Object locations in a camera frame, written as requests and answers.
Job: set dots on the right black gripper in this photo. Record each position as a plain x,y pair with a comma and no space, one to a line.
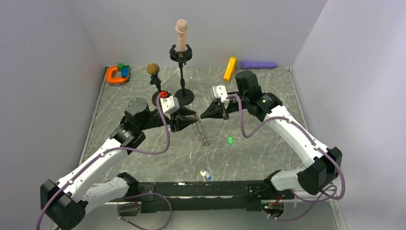
216,110

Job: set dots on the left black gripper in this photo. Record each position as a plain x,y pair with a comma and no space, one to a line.
180,122

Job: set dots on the metal disc with keyrings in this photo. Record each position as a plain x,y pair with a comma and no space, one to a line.
201,132

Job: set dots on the key with green tag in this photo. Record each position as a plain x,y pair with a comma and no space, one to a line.
229,139

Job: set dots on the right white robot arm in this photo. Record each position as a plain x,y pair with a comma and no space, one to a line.
321,164

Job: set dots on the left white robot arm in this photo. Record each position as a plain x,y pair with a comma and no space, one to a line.
69,199

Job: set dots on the tall black mic stand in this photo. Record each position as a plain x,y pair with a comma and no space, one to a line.
185,96

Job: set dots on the yellow block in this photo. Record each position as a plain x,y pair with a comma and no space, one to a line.
230,69

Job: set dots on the short black mic stand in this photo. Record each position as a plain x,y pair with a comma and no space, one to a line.
155,80

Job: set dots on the purple microphone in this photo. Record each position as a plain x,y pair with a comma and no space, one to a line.
257,65

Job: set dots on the gold microphone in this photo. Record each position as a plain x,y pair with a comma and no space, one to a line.
152,68

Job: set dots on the key with blue tag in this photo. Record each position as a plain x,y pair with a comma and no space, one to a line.
205,175

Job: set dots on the blue toy brick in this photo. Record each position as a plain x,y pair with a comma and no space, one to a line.
124,72

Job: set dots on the green toy brick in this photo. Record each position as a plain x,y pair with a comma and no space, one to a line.
122,66

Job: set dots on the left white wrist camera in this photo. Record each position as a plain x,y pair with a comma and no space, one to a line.
168,103

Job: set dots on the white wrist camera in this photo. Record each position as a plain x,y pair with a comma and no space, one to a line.
219,93
168,103

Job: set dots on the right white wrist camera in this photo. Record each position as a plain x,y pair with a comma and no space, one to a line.
219,93

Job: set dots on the orange ring toy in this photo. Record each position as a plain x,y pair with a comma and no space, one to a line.
113,76

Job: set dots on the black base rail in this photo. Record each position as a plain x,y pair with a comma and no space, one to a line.
249,195

